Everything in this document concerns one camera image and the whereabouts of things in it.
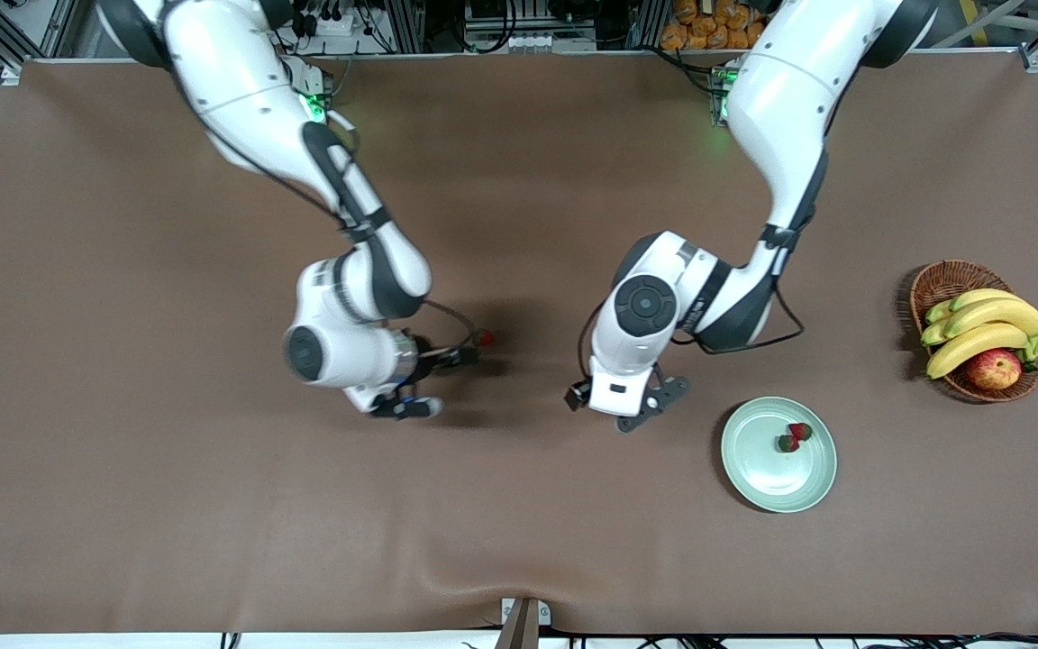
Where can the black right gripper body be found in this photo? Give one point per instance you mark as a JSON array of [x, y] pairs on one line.
[[430, 352]]

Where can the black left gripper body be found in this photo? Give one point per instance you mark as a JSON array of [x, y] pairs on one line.
[[578, 394]]

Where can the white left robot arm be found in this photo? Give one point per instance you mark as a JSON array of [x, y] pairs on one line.
[[780, 99]]

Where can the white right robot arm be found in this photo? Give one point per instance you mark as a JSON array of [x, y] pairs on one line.
[[240, 81]]

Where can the pale green round plate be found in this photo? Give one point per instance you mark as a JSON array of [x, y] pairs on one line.
[[767, 478]]

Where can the brown table cover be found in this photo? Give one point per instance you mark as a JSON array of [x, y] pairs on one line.
[[483, 505]]

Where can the white connector block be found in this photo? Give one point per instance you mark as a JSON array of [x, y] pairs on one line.
[[530, 41]]

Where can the white power strip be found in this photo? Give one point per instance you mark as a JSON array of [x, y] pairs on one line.
[[325, 22]]

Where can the yellow banana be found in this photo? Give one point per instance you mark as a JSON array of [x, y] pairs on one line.
[[983, 297], [938, 312], [974, 344], [933, 333], [1001, 315]]

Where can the brown wicker basket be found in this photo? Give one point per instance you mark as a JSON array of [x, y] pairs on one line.
[[942, 279]]

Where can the bag of orange buns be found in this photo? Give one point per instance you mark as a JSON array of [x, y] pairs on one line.
[[708, 27]]

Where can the red apple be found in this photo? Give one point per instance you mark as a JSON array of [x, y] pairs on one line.
[[993, 370]]

